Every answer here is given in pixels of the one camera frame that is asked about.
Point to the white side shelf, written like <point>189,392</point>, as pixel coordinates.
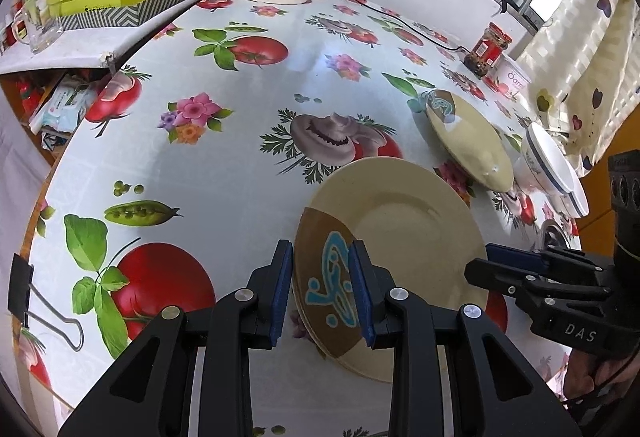
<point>100,44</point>

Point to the stainless steel bowl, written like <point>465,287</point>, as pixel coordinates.
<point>552,234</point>

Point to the clear glass mug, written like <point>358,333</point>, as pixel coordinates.
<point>37,29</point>

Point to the person's right hand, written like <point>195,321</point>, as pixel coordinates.
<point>615,372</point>

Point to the white bowl with blue stripe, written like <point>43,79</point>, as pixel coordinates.
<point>542,157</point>
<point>575,197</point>

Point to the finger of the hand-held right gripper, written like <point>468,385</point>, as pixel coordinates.
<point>510,257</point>
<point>495,274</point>

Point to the black binder clip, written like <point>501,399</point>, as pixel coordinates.
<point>20,282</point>

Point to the white yogurt tub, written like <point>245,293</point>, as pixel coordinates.
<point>512,79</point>

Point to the cream patterned curtain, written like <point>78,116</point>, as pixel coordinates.
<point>575,42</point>

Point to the vegetable printed tablecloth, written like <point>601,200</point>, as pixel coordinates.
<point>200,217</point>

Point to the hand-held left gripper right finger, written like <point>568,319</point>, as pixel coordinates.
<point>360,297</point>

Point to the chili sauce glass jar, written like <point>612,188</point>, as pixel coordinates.
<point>487,49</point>

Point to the wet wipes packet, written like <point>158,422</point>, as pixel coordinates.
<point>65,104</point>

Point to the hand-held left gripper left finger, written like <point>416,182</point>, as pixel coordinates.
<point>282,297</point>

